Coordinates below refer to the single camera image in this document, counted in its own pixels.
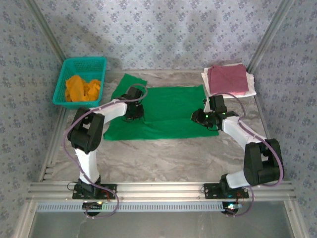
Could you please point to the green t-shirt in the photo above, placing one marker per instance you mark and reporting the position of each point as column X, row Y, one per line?
column 171, row 111

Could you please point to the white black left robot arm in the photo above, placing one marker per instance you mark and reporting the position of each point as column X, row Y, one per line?
column 86, row 163

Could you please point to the stack of folded cloths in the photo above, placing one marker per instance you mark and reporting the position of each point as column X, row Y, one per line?
column 251, row 84

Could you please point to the pink folded t-shirt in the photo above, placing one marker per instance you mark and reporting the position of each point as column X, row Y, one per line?
column 237, row 94

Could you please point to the maroon folded t-shirt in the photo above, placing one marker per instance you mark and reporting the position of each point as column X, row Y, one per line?
column 227, row 78

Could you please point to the orange crumpled t-shirt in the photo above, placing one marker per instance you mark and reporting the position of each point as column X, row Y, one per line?
column 79, row 89

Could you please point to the teal plastic basket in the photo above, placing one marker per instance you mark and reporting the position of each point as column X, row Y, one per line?
column 81, row 65

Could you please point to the black controller board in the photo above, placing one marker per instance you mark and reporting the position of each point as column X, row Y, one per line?
column 92, row 205
column 232, row 207

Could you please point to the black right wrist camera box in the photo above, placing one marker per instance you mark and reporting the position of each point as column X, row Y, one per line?
column 199, row 116

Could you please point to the aluminium side rail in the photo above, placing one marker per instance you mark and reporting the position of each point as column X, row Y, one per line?
column 262, row 119
column 53, row 146

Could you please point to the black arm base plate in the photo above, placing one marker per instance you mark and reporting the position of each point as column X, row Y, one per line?
column 213, row 191
column 109, row 192

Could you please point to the aluminium frame post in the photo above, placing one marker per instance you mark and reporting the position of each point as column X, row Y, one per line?
column 270, row 34
column 45, row 32

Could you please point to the aluminium front rail beam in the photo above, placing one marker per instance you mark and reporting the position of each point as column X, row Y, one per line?
column 158, row 191

